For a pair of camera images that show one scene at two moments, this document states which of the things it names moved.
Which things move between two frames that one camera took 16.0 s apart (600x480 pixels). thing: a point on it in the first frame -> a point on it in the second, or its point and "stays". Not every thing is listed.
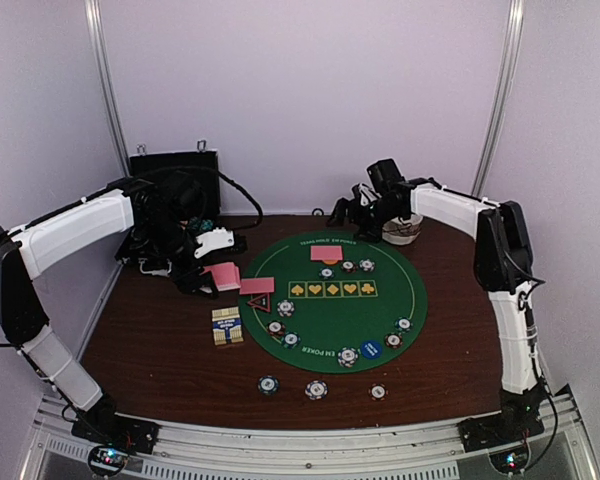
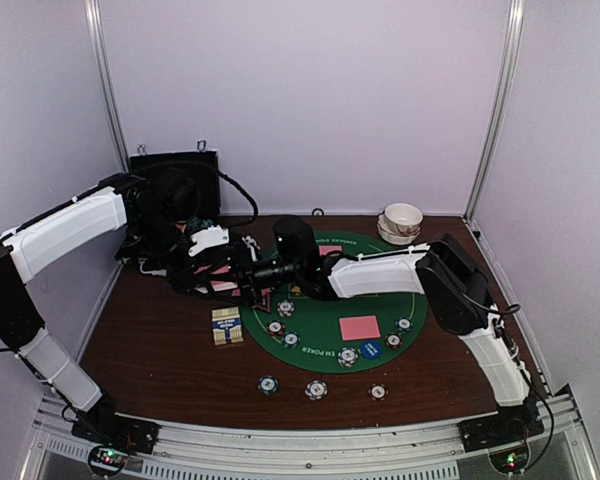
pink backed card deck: x=227 y=275 stays
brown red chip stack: x=378 y=391 stays
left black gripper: x=186 y=284 stays
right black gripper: x=372 y=234 -> x=249 y=280
